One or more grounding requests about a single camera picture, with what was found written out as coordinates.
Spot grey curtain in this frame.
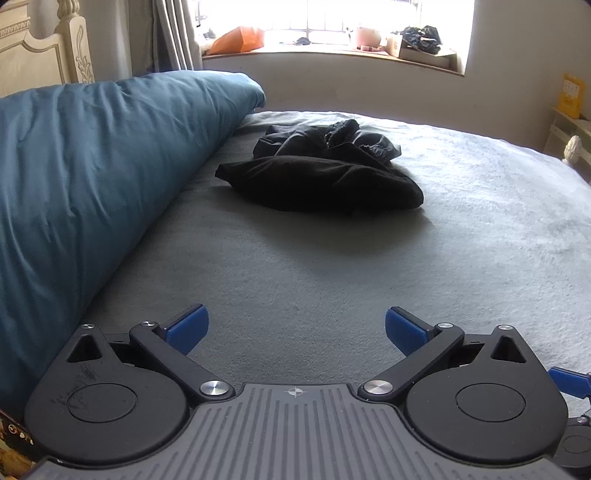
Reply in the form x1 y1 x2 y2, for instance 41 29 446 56
150 0 204 73

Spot window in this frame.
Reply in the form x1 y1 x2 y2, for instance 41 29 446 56
196 0 476 55

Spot smooth black garment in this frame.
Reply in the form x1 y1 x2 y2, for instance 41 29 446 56
253 123 335 160

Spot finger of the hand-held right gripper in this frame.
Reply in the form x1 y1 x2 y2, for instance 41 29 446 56
547 367 591 400

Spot teal blue pillow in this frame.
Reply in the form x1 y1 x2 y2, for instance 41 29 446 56
0 70 267 418

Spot black frilly garment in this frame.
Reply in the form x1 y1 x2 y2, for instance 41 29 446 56
323 119 403 166

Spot white shelf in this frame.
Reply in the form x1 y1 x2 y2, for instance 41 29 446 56
545 108 591 168

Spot black cloth bundle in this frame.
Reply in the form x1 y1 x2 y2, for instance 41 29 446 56
399 25 443 54

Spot white plastic bag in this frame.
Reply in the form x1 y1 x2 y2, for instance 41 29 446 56
196 28 218 55

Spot pink round pot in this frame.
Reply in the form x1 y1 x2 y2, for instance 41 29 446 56
353 27 384 51

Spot cardboard box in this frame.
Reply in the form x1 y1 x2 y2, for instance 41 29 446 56
385 32 459 71

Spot yellow box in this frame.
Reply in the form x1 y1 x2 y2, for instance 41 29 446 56
556 73 583 117

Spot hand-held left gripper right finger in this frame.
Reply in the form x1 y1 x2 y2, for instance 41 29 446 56
358 306 527 401

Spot black printed T-shirt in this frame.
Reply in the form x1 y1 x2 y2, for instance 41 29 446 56
215 156 424 216

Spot orange bag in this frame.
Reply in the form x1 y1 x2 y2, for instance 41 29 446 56
210 26 267 55

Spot cream carved headboard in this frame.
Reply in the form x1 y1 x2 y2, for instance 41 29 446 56
0 0 96 99

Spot white bed post finial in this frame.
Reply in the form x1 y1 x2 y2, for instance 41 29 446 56
564 135 584 164

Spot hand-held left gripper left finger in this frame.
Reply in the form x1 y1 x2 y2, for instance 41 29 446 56
65 303 235 400

